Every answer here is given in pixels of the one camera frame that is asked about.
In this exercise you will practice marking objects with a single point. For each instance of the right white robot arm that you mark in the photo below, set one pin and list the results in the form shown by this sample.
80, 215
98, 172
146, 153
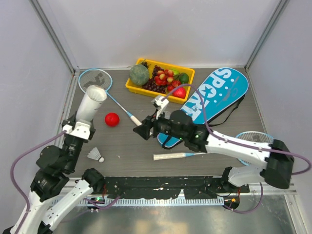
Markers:
270, 163

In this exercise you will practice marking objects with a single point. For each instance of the white shuttlecock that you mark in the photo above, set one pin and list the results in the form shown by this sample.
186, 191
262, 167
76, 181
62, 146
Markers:
94, 154

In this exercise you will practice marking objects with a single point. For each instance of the red apple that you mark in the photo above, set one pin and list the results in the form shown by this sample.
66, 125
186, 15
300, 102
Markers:
179, 93

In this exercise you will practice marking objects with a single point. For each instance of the green melon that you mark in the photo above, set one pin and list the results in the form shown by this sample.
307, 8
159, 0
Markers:
139, 75

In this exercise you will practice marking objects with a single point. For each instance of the blue racket bottom right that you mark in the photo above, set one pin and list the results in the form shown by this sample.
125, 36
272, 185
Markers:
253, 136

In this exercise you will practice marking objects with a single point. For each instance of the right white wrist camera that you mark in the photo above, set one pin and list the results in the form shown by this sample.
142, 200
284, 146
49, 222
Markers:
160, 103

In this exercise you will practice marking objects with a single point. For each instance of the red cherry bunch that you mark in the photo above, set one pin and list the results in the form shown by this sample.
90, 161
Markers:
171, 77

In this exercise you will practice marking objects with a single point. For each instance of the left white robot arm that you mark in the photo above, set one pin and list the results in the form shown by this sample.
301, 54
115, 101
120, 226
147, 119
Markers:
55, 164

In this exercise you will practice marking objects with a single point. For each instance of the blue racket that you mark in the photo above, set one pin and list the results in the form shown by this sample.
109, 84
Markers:
253, 136
99, 77

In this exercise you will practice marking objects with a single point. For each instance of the aluminium frame post left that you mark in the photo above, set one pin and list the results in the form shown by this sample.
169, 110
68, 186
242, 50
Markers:
44, 12

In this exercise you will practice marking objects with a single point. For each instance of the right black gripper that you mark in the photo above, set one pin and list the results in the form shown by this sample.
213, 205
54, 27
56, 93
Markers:
143, 130

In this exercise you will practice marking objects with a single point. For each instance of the white slotted cable duct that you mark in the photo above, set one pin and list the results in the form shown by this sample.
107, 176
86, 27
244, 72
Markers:
180, 201

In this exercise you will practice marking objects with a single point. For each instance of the green lime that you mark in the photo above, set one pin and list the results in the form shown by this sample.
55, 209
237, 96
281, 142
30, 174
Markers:
183, 78

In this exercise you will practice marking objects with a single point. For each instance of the blue racket top left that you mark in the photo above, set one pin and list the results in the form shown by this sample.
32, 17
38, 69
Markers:
99, 77

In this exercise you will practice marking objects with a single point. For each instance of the red tomato ball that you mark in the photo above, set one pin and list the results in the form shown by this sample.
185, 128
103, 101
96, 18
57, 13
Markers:
112, 119

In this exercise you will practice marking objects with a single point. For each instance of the aluminium frame post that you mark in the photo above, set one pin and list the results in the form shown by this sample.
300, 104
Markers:
282, 4
44, 12

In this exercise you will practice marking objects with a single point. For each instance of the aluminium frame post right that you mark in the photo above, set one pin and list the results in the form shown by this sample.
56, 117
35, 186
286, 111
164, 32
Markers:
282, 4

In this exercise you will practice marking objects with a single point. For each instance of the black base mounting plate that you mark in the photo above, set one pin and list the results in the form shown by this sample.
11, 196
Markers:
166, 187

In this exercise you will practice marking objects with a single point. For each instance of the white shuttlecock tube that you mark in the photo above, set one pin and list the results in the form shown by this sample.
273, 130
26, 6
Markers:
92, 100

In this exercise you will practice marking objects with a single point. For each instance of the blue racket cover bag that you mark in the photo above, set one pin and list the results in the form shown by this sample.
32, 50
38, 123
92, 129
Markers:
220, 90

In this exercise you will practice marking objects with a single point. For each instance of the dark purple grape bunch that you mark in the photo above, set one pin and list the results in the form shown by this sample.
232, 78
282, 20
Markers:
156, 84

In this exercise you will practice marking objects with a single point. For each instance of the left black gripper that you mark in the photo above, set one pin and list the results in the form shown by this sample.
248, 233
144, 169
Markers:
69, 120

